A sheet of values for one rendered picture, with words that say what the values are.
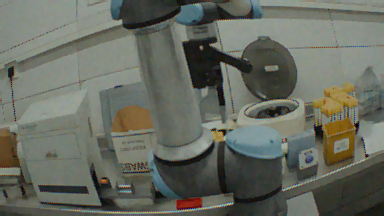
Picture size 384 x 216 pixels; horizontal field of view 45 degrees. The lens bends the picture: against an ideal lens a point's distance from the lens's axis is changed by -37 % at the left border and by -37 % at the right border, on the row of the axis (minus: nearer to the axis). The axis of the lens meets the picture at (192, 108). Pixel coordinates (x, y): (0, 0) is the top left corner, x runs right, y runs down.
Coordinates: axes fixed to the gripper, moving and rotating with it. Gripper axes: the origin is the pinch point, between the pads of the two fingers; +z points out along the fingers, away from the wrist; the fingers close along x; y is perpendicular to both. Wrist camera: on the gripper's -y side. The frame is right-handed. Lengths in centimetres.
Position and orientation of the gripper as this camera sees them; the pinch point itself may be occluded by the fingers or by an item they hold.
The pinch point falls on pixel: (225, 117)
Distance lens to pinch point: 172.3
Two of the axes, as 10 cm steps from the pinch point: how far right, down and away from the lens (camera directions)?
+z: 1.6, 9.6, 2.5
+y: -9.9, 1.5, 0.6
